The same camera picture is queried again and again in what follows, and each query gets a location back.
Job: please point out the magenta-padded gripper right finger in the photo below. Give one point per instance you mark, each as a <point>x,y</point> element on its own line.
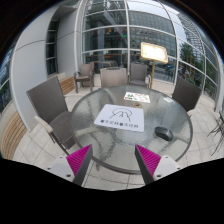
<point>150,160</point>

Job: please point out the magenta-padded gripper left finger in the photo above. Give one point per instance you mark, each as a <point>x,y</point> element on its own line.
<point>78,159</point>

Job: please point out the black computer mouse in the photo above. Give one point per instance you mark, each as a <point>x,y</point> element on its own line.
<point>164,133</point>

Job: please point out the white printed mouse pad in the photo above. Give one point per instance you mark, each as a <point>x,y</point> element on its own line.
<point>120,118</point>

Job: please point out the colourful laminated menu card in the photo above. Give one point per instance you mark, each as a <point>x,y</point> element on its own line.
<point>136,97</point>

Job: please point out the wooden slatted bench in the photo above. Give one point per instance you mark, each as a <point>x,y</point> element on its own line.
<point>11,135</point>
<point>67,85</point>

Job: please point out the dark metal chairs group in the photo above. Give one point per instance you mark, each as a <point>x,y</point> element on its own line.
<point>218,131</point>

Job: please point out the gold menu board stand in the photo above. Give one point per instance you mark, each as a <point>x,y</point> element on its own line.
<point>154,52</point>

